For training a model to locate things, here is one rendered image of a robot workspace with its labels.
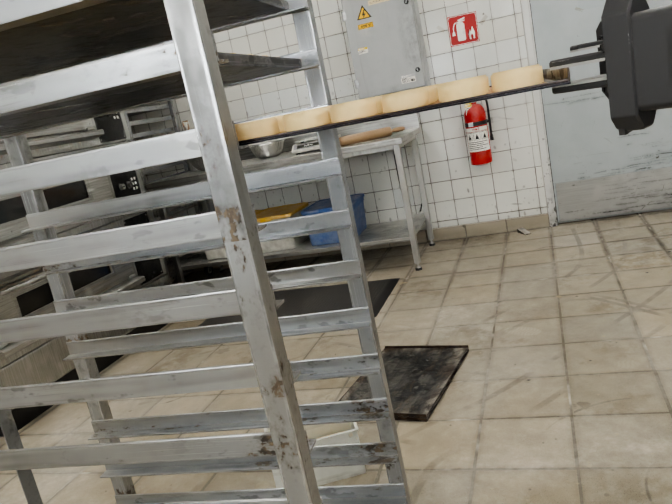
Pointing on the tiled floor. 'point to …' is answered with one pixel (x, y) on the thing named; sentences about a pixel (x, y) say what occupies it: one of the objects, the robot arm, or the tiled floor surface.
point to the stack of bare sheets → (414, 378)
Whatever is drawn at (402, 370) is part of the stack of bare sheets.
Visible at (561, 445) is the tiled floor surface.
